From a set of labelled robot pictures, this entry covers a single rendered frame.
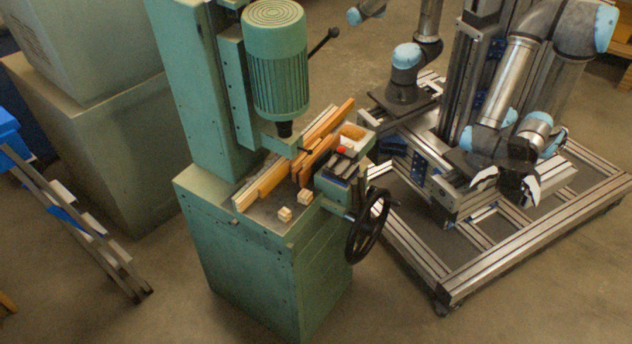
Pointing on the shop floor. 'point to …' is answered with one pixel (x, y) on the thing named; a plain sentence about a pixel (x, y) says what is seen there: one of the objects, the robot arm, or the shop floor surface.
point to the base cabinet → (274, 273)
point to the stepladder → (94, 228)
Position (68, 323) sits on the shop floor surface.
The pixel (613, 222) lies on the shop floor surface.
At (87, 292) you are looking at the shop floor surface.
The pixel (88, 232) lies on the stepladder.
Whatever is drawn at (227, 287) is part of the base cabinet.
